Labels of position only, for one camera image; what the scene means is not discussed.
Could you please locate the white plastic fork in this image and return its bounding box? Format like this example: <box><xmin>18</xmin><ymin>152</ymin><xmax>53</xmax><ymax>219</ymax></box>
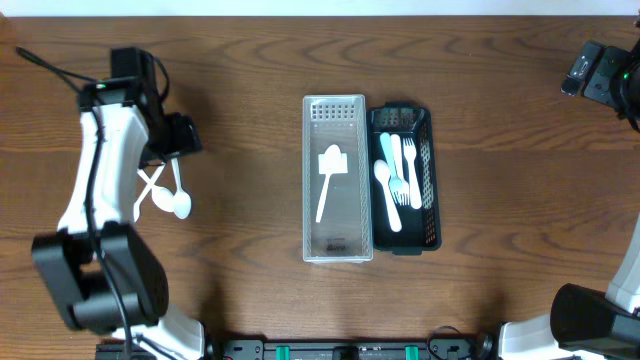
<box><xmin>402</xmin><ymin>137</ymin><xmax>422</xmax><ymax>209</ymax></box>

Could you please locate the dark green plastic basket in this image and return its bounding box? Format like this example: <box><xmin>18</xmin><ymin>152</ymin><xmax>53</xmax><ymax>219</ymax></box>
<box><xmin>366</xmin><ymin>102</ymin><xmax>441</xmax><ymax>255</ymax></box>

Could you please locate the pink plastic fork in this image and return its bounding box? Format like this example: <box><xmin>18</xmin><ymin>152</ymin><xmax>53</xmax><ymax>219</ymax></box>
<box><xmin>391</xmin><ymin>134</ymin><xmax>410</xmax><ymax>206</ymax></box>

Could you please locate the pink-white plastic spoon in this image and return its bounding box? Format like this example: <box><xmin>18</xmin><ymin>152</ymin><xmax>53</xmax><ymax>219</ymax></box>
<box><xmin>374</xmin><ymin>160</ymin><xmax>402</xmax><ymax>232</ymax></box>

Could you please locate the white plastic spoon crossed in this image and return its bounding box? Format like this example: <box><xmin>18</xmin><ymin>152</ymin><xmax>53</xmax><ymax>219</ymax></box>
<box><xmin>149</xmin><ymin>183</ymin><xmax>174</xmax><ymax>212</ymax></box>

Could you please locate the pale blue plastic fork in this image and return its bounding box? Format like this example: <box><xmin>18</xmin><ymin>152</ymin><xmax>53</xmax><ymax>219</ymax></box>
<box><xmin>380</xmin><ymin>132</ymin><xmax>405</xmax><ymax>205</ymax></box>

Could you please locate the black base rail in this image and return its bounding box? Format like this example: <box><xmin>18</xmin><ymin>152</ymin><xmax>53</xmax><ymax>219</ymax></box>
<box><xmin>94</xmin><ymin>337</ymin><xmax>501</xmax><ymax>360</ymax></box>

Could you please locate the white plastic spoon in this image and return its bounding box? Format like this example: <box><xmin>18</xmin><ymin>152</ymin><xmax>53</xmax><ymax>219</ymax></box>
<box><xmin>171</xmin><ymin>158</ymin><xmax>192</xmax><ymax>220</ymax></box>
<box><xmin>133</xmin><ymin>164</ymin><xmax>165</xmax><ymax>222</ymax></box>
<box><xmin>315</xmin><ymin>144</ymin><xmax>342</xmax><ymax>223</ymax></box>

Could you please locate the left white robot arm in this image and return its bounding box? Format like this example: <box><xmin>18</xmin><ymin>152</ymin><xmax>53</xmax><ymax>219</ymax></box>
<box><xmin>31</xmin><ymin>77</ymin><xmax>206</xmax><ymax>359</ymax></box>

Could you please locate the clear plastic basket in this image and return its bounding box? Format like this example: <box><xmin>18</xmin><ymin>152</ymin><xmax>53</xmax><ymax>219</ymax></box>
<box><xmin>302</xmin><ymin>94</ymin><xmax>373</xmax><ymax>263</ymax></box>

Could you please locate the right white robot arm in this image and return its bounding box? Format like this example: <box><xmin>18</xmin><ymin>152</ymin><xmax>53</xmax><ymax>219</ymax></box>
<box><xmin>497</xmin><ymin>41</ymin><xmax>639</xmax><ymax>359</ymax></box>

